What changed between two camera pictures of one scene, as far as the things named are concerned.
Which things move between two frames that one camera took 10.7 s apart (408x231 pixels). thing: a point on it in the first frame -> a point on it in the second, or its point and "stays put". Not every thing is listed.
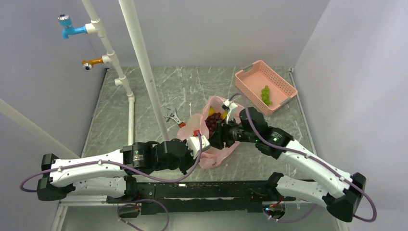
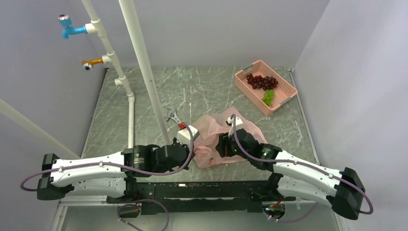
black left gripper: [191, 161] stays put
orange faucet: [87, 64] stays put
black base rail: [165, 198] stays put
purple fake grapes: [210, 121] -> [265, 83]
